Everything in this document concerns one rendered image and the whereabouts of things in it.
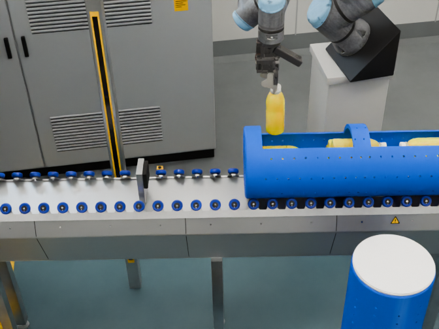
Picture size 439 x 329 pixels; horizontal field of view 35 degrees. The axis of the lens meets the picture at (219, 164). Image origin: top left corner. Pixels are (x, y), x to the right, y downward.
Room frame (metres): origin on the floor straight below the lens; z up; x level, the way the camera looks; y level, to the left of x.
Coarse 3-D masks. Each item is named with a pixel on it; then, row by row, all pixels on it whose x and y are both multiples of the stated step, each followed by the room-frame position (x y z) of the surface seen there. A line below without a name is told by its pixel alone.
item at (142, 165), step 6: (138, 162) 2.11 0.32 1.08; (144, 162) 2.12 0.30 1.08; (138, 168) 2.07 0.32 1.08; (144, 168) 2.08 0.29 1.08; (138, 174) 2.04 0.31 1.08; (144, 174) 2.04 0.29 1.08; (138, 180) 2.04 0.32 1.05; (144, 180) 2.04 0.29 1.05; (138, 186) 2.04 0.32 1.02; (144, 186) 2.04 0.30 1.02; (138, 192) 2.04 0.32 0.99; (144, 192) 2.05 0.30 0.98; (144, 198) 2.04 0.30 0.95
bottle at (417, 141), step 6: (414, 138) 2.14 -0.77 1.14; (420, 138) 2.13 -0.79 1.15; (426, 138) 2.13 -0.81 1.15; (432, 138) 2.13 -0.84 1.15; (438, 138) 2.13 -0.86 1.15; (408, 144) 2.12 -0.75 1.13; (414, 144) 2.11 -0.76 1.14; (420, 144) 2.10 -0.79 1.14; (426, 144) 2.10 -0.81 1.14; (432, 144) 2.10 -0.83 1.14; (438, 144) 2.10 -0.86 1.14
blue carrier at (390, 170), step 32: (256, 128) 2.12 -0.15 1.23; (352, 128) 2.10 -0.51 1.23; (256, 160) 1.98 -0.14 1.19; (288, 160) 1.97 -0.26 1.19; (320, 160) 1.97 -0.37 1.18; (352, 160) 1.97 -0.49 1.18; (384, 160) 1.96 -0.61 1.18; (416, 160) 1.96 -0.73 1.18; (256, 192) 1.94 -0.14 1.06; (288, 192) 1.94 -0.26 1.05; (320, 192) 1.94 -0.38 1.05; (352, 192) 1.94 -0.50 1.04; (384, 192) 1.94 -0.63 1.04; (416, 192) 1.94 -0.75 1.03
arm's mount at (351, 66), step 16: (368, 16) 2.89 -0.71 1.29; (384, 16) 2.82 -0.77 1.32; (384, 32) 2.73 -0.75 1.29; (368, 48) 2.72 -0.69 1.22; (384, 48) 2.66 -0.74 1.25; (336, 64) 2.78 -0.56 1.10; (352, 64) 2.70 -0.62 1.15; (368, 64) 2.64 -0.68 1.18; (384, 64) 2.66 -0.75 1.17; (352, 80) 2.62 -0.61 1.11
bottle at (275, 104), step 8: (272, 96) 2.11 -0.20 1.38; (280, 96) 2.11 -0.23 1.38; (272, 104) 2.10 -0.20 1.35; (280, 104) 2.10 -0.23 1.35; (272, 112) 2.10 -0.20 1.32; (280, 112) 2.10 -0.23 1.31; (272, 120) 2.10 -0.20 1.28; (280, 120) 2.10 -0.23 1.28; (272, 128) 2.10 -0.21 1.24; (280, 128) 2.10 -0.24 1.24
